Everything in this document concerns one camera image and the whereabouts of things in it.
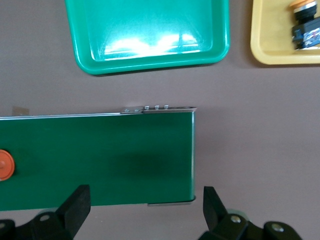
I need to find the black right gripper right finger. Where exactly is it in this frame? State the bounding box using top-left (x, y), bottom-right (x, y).
top-left (199, 186), bottom-right (305, 240)

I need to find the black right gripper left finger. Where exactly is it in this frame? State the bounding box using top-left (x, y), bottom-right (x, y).
top-left (0, 184), bottom-right (91, 240)

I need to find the orange cylinder marked 4680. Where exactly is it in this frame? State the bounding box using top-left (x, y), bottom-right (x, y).
top-left (0, 149), bottom-right (16, 183)

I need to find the yellow mushroom push button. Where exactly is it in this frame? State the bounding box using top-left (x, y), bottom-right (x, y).
top-left (289, 0), bottom-right (320, 51)

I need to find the green conveyor belt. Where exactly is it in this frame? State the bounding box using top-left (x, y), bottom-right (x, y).
top-left (0, 104), bottom-right (198, 212)

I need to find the yellow plastic tray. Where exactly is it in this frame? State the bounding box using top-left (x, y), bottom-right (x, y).
top-left (250, 0), bottom-right (320, 66)

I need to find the green plastic tray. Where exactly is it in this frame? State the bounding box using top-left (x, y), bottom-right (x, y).
top-left (64, 0), bottom-right (231, 77)

